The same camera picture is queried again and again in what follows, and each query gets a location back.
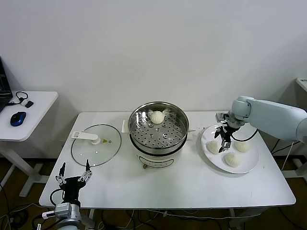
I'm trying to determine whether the white steamed baozi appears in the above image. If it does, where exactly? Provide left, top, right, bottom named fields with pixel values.
left=150, top=110, right=165, bottom=125
left=206, top=140, right=220, bottom=154
left=224, top=152, right=241, bottom=168
left=234, top=140, right=251, bottom=153

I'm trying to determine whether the stainless steel steamer basket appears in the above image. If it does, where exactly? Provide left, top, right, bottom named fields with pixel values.
left=122, top=102, right=196, bottom=150

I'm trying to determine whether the white side table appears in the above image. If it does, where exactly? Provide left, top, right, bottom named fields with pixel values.
left=0, top=91, right=59, bottom=197

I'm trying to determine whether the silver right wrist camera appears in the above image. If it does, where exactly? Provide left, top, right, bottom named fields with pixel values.
left=215, top=112, right=229, bottom=123

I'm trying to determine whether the blue computer mouse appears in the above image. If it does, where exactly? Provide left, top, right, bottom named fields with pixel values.
left=10, top=111, right=27, bottom=127

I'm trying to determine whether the black laptop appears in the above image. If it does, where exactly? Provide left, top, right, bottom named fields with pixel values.
left=0, top=56, right=13, bottom=113

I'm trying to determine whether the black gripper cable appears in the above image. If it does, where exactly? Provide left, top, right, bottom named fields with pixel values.
left=49, top=188, right=64, bottom=206
left=231, top=128, right=259, bottom=143

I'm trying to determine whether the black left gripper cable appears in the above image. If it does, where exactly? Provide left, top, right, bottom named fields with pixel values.
left=49, top=188, right=64, bottom=206

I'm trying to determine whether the black cable white adapter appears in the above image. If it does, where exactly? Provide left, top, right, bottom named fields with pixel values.
left=7, top=91, right=29, bottom=106

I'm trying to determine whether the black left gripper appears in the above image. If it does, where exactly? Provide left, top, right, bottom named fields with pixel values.
left=55, top=159, right=93, bottom=204

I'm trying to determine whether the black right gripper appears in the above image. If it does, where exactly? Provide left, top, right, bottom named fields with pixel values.
left=214, top=121, right=240, bottom=153

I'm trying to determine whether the white desk foot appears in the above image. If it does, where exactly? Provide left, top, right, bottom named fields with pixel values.
left=282, top=155, right=307, bottom=179

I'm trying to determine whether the white background desk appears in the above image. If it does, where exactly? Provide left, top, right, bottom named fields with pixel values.
left=296, top=77, right=307, bottom=92

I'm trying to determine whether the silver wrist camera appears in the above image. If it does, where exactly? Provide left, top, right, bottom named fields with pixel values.
left=215, top=112, right=229, bottom=123
left=42, top=203, right=72, bottom=219

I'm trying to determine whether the white electric pot base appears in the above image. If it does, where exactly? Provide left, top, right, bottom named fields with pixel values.
left=129, top=134, right=192, bottom=170

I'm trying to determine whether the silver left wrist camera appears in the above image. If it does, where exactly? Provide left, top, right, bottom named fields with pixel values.
left=42, top=203, right=72, bottom=219

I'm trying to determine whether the white round plate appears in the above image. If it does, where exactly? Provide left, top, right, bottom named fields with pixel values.
left=201, top=124, right=260, bottom=173

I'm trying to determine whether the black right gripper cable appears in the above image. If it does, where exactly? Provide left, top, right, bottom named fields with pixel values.
left=231, top=128, right=259, bottom=143

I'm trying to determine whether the thin white hanging cable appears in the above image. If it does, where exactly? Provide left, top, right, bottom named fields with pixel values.
left=282, top=141, right=295, bottom=171

